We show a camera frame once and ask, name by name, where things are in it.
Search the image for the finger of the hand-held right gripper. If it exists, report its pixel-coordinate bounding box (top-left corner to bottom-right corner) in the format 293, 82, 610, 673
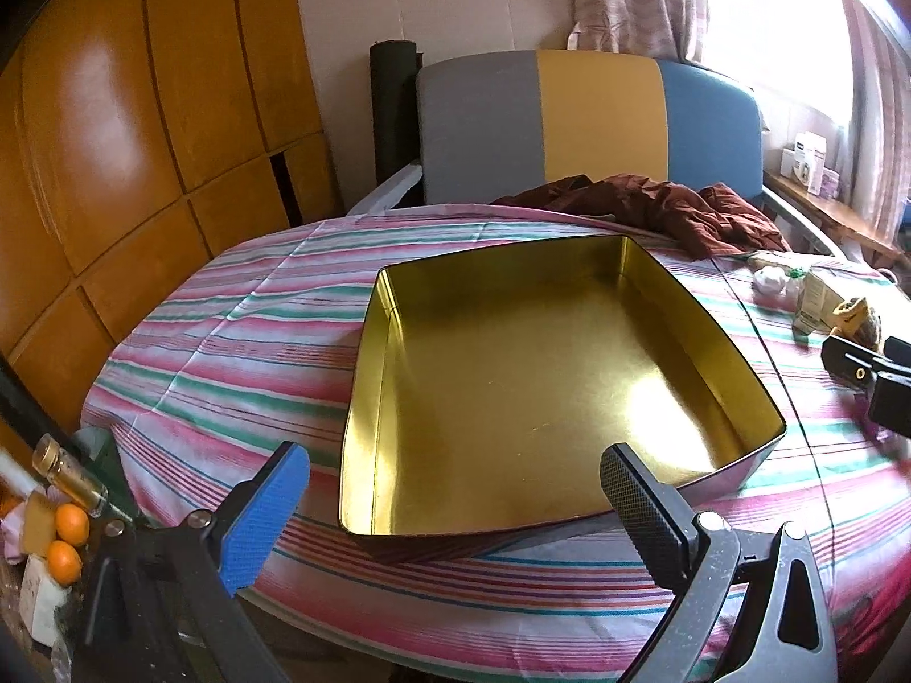
822, 336, 887, 394
869, 341, 911, 435

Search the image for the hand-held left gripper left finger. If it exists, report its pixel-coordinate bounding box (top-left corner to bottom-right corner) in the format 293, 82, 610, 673
78, 441, 310, 683

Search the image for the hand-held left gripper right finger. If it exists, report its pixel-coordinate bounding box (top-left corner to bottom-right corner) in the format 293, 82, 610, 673
601, 443, 837, 683

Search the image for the yellow plush toy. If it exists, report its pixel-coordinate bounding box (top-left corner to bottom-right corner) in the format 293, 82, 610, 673
829, 297, 884, 351

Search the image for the small printed carton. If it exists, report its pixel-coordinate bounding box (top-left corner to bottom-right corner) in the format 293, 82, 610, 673
793, 270, 844, 335

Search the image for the gold rectangular tin box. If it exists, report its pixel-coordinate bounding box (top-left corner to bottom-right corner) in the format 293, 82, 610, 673
338, 233, 787, 563

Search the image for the wooden bench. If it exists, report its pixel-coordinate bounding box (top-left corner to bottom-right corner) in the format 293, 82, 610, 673
761, 169, 905, 268

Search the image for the pink green striped tablecloth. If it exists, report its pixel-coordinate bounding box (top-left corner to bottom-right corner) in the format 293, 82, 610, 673
80, 203, 911, 683

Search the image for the orange fruit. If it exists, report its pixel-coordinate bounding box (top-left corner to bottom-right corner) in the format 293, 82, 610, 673
46, 539, 84, 586
55, 503, 91, 548

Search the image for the glass bottle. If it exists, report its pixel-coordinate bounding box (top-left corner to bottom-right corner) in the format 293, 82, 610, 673
34, 435, 108, 517

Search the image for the tall white box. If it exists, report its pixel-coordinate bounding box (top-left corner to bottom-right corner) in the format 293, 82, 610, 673
795, 134, 828, 193

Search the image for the white labelled carton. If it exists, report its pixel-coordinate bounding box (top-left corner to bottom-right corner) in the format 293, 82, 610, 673
18, 555, 68, 648

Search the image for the pink patterned curtain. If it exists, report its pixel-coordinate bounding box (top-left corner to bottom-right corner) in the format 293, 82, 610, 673
832, 0, 911, 229
569, 0, 713, 61

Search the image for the dark red cloth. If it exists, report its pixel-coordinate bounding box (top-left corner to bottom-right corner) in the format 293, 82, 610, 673
491, 174, 787, 261

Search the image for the bright window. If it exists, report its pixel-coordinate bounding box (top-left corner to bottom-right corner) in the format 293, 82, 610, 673
701, 0, 855, 129

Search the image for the grey yellow blue chair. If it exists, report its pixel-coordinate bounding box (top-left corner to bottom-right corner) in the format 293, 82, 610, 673
348, 48, 841, 257

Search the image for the orange wooden wardrobe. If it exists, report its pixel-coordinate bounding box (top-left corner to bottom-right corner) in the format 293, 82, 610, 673
0, 0, 346, 435

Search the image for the black rolled mat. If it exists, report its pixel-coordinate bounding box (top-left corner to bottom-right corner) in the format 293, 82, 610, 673
368, 40, 422, 190

